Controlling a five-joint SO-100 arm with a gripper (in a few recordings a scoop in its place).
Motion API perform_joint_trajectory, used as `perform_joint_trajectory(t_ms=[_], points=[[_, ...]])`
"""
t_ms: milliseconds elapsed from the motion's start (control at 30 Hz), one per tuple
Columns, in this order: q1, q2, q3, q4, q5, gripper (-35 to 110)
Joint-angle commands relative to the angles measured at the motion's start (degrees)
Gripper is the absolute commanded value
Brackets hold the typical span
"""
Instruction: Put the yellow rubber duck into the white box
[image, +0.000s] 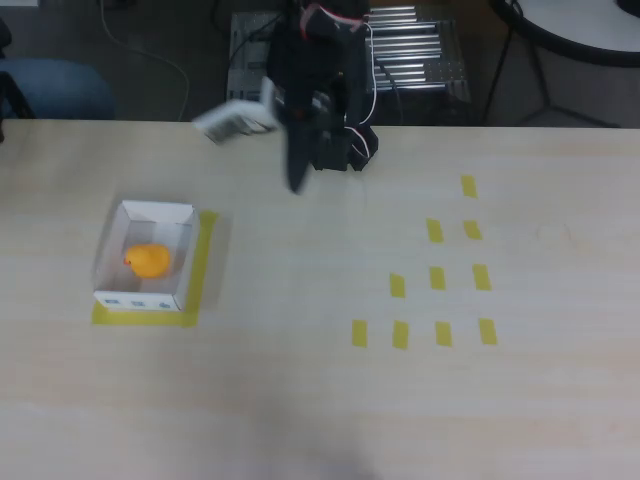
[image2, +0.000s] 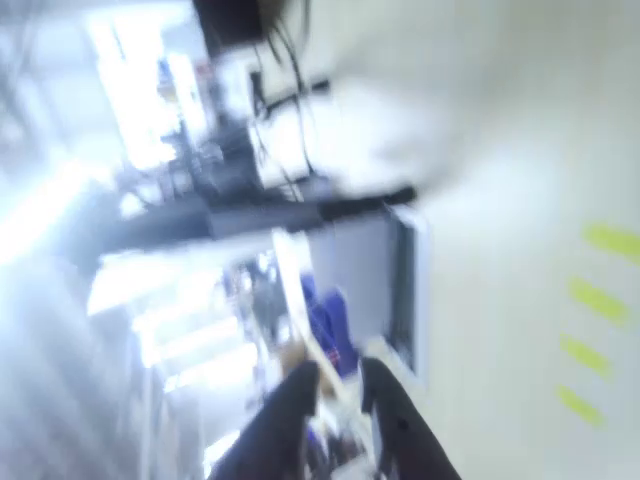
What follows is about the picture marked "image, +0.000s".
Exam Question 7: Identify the yellow rubber duck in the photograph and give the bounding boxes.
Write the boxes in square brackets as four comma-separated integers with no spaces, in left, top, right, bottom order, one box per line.
[123,243,172,280]

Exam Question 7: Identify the white cardboard box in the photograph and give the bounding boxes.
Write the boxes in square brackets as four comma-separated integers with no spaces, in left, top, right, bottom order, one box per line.
[92,199,197,314]

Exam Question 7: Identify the long yellow tape strip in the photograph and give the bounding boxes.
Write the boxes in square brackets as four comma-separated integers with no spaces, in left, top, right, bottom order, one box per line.
[91,303,200,329]
[177,209,220,329]

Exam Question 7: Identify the blue chair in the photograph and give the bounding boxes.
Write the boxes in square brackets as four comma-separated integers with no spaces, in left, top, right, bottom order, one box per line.
[0,58,117,120]

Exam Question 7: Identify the round white table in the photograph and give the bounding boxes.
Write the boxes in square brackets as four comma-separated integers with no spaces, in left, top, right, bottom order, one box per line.
[482,0,640,129]

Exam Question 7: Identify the white gripper camera housing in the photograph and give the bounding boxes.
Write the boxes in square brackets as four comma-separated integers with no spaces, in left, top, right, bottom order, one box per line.
[192,74,281,146]

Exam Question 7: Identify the white floor cable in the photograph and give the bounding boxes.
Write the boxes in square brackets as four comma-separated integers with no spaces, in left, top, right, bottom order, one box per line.
[99,0,192,121]

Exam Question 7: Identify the metal roller conveyor frame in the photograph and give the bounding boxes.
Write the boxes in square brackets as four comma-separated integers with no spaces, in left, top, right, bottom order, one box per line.
[225,4,472,124]

